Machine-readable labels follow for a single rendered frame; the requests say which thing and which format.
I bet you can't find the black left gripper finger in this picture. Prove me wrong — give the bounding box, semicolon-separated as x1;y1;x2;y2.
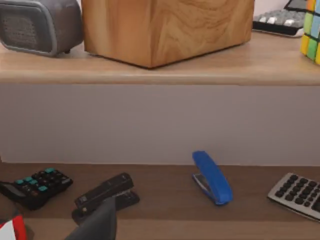
64;197;118;240

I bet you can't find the black stapler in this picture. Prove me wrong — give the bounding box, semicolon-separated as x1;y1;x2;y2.
71;172;141;225

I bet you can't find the black calculator with teal keys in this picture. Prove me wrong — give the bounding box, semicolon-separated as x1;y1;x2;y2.
0;167;74;211

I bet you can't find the red and white box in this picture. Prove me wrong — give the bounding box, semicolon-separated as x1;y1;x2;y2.
0;215;28;240

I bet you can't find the blue stapler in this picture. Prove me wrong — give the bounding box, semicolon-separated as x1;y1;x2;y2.
191;150;234;206

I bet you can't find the wooden shelf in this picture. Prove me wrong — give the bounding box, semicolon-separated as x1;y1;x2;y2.
0;29;320;87

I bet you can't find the silver calculator with black keys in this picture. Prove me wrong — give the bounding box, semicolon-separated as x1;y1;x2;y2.
267;172;320;223

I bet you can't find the wooden box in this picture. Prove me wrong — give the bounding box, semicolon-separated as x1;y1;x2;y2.
81;0;255;69

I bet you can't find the grey speaker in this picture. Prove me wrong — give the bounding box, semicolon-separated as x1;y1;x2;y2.
0;0;85;58

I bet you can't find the grey and black keyboard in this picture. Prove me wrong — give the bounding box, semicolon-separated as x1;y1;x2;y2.
252;0;309;38

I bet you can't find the coloured puzzle cube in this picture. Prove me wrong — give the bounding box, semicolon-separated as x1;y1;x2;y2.
299;0;320;65

